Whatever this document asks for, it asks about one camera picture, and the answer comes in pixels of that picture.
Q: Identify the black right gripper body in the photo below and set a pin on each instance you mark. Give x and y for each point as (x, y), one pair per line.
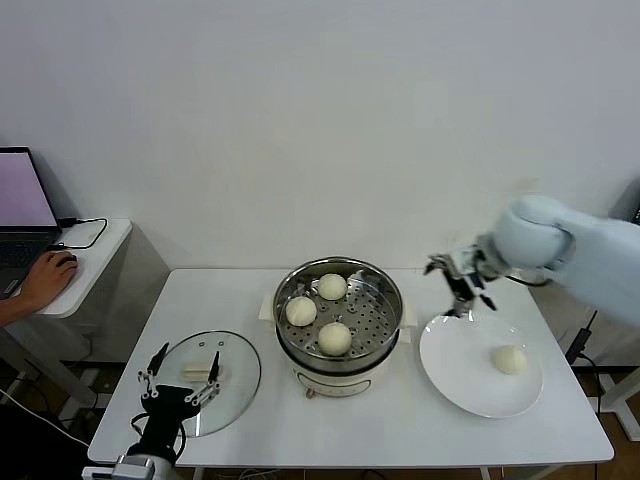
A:
(465, 282)

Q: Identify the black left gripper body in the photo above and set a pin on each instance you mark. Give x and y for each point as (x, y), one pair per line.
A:
(167, 417)

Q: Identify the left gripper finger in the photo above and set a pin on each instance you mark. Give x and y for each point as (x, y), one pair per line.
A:
(214, 377)
(152, 375)

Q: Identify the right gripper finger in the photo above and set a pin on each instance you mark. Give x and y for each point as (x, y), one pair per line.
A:
(462, 305)
(437, 264)

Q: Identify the round glass pot lid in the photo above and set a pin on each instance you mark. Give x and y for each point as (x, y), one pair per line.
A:
(235, 360)

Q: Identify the white steamed baozi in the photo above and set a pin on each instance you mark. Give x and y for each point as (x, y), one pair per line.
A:
(332, 286)
(301, 310)
(335, 338)
(509, 360)

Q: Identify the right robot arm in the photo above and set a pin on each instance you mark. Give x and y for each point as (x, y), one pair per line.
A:
(590, 250)

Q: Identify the person's bare forearm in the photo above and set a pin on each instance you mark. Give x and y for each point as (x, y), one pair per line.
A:
(10, 312)

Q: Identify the stainless steel steamer basket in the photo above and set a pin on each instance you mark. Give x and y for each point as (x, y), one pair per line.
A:
(370, 320)

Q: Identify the person's bare hand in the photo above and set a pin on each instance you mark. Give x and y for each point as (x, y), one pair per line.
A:
(47, 282)

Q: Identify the white round plate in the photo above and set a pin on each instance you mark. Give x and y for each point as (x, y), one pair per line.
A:
(460, 360)

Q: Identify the white rounded side table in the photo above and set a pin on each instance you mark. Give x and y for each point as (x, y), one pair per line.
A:
(100, 250)

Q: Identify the black computer mouse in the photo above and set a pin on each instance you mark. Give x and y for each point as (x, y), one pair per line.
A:
(72, 256)

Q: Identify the white labelled side table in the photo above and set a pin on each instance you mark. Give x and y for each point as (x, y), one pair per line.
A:
(612, 395)

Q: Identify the dark laptop with lit screen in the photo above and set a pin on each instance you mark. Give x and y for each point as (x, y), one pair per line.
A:
(20, 250)

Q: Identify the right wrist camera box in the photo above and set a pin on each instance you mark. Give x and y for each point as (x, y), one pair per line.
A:
(465, 262)

